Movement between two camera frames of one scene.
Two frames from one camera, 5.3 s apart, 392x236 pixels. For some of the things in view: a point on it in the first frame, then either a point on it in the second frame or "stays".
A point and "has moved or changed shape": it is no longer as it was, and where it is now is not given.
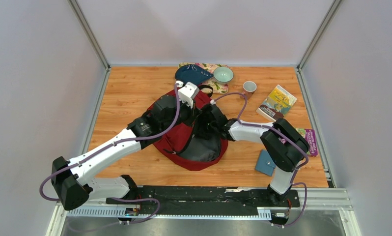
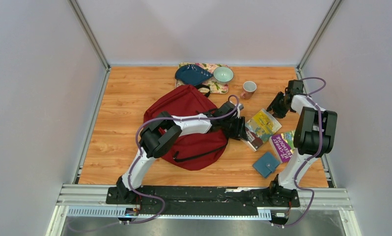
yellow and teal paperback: (277, 103) has moved or changed shape
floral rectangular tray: (216, 87) stays
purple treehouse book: (309, 134) has moved or changed shape
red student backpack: (183, 147) has moved or changed shape
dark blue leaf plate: (192, 73) stays
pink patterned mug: (249, 87) stays
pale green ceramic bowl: (223, 74) stays
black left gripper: (191, 112) → (241, 129)
